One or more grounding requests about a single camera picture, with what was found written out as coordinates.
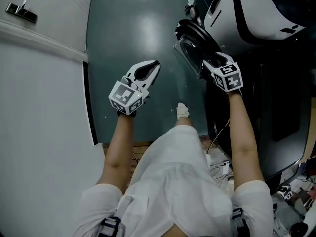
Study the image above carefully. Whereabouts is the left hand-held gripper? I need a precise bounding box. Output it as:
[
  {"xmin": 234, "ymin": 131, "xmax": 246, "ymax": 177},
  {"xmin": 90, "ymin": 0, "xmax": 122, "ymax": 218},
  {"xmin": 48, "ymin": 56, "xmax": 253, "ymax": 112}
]
[{"xmin": 108, "ymin": 59, "xmax": 162, "ymax": 116}]

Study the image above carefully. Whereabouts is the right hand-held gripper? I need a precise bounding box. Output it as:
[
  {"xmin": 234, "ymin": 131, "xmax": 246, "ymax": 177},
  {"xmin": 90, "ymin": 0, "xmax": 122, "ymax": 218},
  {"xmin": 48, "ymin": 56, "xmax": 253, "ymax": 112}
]
[{"xmin": 201, "ymin": 52, "xmax": 244, "ymax": 93}]

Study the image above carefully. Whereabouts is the person's right forearm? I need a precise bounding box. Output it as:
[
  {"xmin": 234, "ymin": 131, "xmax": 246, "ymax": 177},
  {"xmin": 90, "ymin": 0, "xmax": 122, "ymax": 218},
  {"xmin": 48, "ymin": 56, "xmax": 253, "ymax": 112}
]
[{"xmin": 227, "ymin": 90, "xmax": 267, "ymax": 190}]

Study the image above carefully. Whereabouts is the person's left forearm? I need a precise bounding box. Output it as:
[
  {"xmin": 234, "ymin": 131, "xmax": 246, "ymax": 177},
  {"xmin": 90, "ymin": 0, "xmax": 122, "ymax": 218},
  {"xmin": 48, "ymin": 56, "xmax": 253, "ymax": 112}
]
[{"xmin": 95, "ymin": 112, "xmax": 136, "ymax": 191}]

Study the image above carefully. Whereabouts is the white shoe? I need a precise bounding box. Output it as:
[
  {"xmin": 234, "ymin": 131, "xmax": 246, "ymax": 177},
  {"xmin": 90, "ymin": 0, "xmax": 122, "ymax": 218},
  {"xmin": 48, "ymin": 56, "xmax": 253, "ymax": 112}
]
[{"xmin": 176, "ymin": 102, "xmax": 191, "ymax": 120}]

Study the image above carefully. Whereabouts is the person's right leg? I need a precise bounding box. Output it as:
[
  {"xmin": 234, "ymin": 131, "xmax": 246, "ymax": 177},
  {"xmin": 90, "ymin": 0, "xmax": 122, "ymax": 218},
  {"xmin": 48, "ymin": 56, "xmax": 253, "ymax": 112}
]
[{"xmin": 174, "ymin": 118, "xmax": 194, "ymax": 129}]

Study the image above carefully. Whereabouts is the black baseboard strip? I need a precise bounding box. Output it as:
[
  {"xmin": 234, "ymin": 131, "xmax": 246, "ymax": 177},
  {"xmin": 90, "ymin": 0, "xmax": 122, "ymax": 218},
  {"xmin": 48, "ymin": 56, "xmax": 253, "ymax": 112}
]
[{"xmin": 83, "ymin": 60, "xmax": 99, "ymax": 146}]

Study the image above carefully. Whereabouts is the white robot with black band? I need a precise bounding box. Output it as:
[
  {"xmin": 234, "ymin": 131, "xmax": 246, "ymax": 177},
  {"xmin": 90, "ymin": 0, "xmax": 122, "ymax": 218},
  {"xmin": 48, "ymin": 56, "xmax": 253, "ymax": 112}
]
[{"xmin": 184, "ymin": 0, "xmax": 316, "ymax": 45}]

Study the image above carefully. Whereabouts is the wooden slat platform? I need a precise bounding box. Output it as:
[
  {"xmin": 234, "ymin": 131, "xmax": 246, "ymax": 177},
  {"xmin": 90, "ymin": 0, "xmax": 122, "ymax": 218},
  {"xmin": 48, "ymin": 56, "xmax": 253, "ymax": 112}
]
[{"xmin": 102, "ymin": 141, "xmax": 155, "ymax": 176}]

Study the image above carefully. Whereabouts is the person's white clothing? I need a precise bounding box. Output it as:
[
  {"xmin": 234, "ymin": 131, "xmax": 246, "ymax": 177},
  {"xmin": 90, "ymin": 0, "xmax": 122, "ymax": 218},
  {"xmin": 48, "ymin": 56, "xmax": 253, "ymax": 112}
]
[{"xmin": 73, "ymin": 126, "xmax": 275, "ymax": 237}]

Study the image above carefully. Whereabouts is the brown cardboard box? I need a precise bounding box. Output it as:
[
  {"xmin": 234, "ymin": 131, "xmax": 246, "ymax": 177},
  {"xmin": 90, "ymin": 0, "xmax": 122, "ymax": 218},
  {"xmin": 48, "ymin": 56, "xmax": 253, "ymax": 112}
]
[{"xmin": 302, "ymin": 122, "xmax": 316, "ymax": 163}]

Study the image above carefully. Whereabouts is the thin dark cable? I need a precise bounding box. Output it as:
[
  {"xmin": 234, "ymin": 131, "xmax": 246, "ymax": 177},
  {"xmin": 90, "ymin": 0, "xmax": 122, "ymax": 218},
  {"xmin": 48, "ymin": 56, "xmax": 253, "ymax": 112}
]
[{"xmin": 206, "ymin": 118, "xmax": 232, "ymax": 156}]

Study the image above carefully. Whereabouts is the metal door handle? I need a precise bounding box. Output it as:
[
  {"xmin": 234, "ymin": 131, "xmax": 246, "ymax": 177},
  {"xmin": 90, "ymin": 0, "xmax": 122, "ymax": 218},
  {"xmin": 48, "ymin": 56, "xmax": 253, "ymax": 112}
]
[{"xmin": 5, "ymin": 0, "xmax": 39, "ymax": 24}]

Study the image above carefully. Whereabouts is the harness shoulder strap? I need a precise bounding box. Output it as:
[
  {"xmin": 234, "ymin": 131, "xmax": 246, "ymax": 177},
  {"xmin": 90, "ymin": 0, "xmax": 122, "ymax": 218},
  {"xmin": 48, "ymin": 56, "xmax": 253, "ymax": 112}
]
[
  {"xmin": 98, "ymin": 195, "xmax": 134, "ymax": 237},
  {"xmin": 230, "ymin": 207, "xmax": 250, "ymax": 237}
]

